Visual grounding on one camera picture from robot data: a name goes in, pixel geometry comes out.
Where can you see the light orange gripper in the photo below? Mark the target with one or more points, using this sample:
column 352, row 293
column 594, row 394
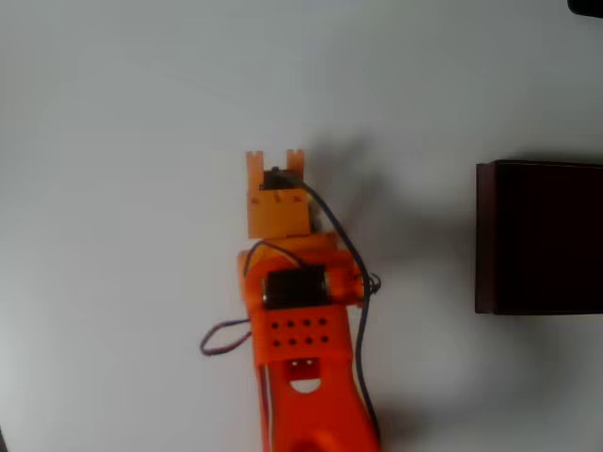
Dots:
column 280, row 213

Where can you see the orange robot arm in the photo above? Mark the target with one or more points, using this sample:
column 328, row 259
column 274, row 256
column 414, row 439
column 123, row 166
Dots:
column 301, row 376

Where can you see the dark brown box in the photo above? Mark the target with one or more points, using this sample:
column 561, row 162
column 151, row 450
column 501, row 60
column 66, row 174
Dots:
column 542, row 240

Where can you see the black object at edge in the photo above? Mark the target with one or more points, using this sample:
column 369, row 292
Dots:
column 586, row 7

